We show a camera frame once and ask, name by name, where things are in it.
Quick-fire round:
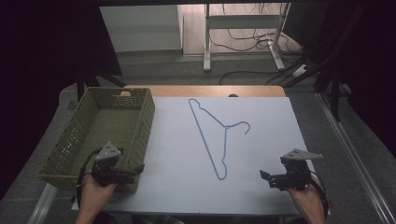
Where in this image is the black metal stand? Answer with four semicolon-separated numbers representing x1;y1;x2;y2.
281;3;368;122
75;69;127;101

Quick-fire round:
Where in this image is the white metal desk frame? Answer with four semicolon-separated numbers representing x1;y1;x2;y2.
203;3;291;73

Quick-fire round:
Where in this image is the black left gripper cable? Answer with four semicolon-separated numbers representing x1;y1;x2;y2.
76;148;101;209

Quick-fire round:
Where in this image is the tangle of black floor cables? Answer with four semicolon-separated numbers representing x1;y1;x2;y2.
208;3;304;55

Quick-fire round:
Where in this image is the person's left hand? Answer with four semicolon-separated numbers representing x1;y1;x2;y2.
77;175;118;212

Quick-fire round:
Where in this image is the aluminium floor rail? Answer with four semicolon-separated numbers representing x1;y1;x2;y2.
27;182;59;224
315;91;396;224

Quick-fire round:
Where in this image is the long black floor cable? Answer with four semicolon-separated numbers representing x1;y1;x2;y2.
219;70;283;86

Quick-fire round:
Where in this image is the white power strip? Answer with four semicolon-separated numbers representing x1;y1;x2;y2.
291;63;310;77

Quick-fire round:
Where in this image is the person's right hand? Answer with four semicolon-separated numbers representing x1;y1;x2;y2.
286;175;327;217

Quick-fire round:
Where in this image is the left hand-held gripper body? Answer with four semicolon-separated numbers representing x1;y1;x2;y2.
90;141;138;188

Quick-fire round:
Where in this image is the white wall panel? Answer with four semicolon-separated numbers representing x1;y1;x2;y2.
99;4;184;53

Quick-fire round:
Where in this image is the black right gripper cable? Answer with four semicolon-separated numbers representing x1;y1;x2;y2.
310;175;332;217

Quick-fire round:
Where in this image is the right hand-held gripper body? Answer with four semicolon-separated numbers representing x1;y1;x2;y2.
267;148;324;191

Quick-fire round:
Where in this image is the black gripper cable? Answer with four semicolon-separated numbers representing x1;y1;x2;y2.
310;175;332;217
76;148;101;209

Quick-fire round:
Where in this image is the olive green plastic basket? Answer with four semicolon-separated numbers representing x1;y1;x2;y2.
36;86;156;192

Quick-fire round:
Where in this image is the blue wire clothes hanger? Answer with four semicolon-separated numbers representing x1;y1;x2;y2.
188;98;251;181

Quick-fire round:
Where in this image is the wooden table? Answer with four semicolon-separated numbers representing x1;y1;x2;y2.
123;85;287;98

